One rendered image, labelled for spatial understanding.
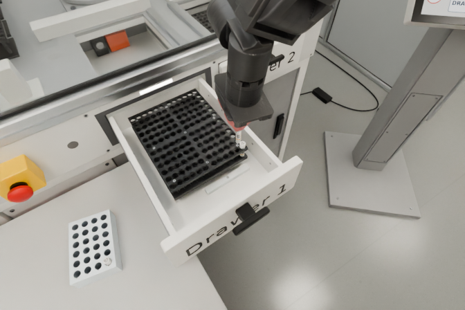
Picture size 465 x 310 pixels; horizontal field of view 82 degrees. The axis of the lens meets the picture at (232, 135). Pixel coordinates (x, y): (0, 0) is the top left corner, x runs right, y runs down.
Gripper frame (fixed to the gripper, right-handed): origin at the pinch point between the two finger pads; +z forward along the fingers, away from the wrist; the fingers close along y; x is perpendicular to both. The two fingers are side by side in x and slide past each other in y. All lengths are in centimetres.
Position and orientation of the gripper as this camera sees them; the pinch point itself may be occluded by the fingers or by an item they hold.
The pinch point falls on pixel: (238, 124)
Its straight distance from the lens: 50.2
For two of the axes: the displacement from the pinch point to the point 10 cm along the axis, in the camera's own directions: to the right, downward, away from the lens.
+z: -0.7, 5.2, 8.5
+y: 3.6, 8.1, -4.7
